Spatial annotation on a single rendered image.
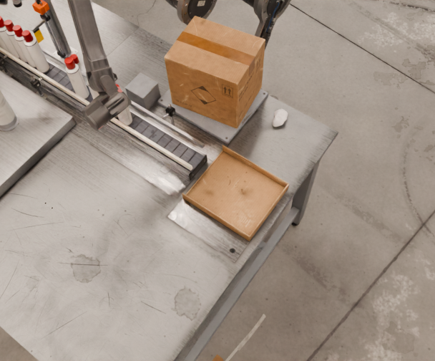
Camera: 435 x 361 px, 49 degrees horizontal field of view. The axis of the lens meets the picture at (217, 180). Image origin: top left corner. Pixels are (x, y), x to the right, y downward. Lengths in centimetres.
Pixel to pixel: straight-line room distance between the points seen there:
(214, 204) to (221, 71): 48
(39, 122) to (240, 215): 89
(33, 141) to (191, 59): 70
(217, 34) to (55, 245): 97
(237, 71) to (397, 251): 143
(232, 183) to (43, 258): 73
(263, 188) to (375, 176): 122
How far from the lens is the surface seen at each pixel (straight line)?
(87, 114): 141
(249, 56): 179
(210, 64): 177
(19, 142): 203
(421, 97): 333
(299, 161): 188
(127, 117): 190
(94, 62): 141
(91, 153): 196
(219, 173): 183
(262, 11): 232
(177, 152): 183
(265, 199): 178
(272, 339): 247
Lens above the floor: 241
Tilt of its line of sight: 61 degrees down
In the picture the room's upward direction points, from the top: 3 degrees counter-clockwise
